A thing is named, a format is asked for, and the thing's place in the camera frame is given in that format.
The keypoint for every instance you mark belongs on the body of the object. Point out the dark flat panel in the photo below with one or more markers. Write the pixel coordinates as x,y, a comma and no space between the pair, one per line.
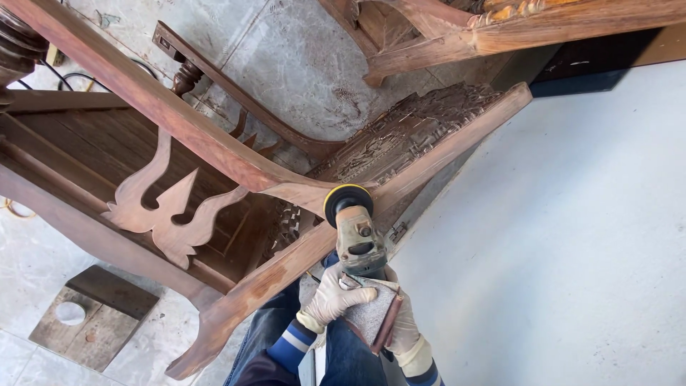
579,67

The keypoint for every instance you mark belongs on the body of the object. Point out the person's legs in blue jeans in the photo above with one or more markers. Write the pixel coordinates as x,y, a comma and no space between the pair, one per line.
343,359

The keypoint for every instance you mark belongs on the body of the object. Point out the small metal bracket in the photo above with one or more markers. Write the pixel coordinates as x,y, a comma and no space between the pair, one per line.
397,233

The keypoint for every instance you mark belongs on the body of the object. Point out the small pale wood block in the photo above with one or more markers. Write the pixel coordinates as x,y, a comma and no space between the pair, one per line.
54,56

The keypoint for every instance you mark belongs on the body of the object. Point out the person's left hand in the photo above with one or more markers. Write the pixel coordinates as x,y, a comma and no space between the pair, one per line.
328,303

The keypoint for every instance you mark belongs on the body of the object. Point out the person's right hand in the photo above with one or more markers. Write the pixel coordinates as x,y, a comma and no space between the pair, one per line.
408,328

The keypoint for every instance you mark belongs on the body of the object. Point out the person's right fingers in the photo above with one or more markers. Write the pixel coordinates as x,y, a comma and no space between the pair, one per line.
393,277

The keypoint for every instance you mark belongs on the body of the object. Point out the carved wooden furniture piece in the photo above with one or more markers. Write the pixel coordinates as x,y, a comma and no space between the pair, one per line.
429,37

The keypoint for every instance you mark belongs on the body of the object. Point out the angle grinder with yellow-rimmed pad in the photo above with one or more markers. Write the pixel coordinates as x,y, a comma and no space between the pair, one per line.
358,236

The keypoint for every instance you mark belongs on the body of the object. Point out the large carved wooden bench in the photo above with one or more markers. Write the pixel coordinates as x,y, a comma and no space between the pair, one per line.
177,177

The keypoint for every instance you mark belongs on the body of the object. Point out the grey sandpaper sheet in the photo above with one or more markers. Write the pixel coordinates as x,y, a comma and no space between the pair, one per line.
371,313

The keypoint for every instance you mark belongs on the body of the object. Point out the wooden board with round hole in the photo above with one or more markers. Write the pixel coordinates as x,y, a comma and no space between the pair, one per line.
91,321

